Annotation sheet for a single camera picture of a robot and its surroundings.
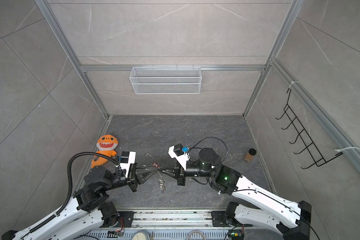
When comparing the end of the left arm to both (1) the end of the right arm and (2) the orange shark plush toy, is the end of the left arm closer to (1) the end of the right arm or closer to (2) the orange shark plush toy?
(1) the end of the right arm

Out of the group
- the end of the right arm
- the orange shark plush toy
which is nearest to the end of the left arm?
the end of the right arm

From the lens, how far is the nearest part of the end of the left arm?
50 cm
